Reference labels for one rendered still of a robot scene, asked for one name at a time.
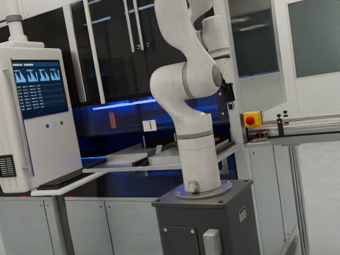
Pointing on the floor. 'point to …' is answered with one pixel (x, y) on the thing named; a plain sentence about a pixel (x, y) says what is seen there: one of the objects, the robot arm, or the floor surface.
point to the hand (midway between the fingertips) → (229, 96)
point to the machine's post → (243, 165)
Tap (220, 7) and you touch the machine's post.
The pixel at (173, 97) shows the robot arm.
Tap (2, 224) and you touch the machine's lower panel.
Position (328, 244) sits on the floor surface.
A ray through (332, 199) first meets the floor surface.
